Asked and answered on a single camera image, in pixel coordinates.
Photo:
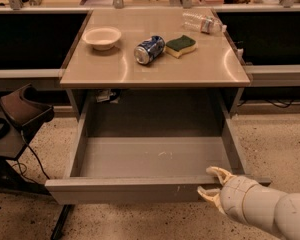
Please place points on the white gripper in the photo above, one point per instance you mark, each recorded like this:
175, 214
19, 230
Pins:
235, 196

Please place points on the grey top drawer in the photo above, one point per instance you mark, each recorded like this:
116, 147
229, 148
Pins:
150, 146

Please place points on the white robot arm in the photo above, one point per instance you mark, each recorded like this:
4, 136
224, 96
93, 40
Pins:
287, 216

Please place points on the small white packet in drawer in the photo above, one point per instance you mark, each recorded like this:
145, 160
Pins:
107, 95

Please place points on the grey drawer cabinet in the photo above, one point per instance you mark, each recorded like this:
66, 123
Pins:
140, 67

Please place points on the green yellow sponge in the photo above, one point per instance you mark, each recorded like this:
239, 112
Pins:
180, 46

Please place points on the blue soda can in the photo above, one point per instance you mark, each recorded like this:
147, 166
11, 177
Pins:
149, 50

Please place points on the clear plastic bottle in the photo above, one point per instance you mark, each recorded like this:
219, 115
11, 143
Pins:
202, 23

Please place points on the white bowl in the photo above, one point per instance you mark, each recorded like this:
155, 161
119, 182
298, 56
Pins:
102, 38

